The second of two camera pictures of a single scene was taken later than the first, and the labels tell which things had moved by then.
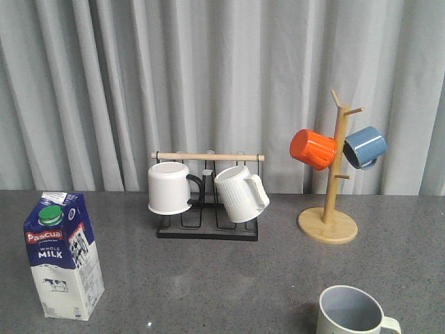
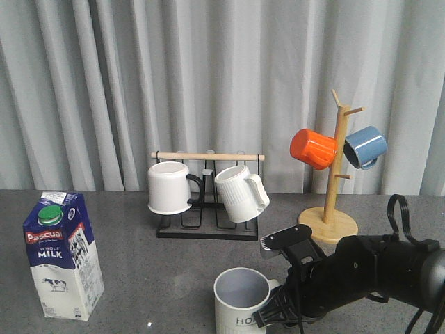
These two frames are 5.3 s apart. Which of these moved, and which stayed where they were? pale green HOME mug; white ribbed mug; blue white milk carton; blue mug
Moved: pale green HOME mug
Stayed: blue white milk carton; white ribbed mug; blue mug
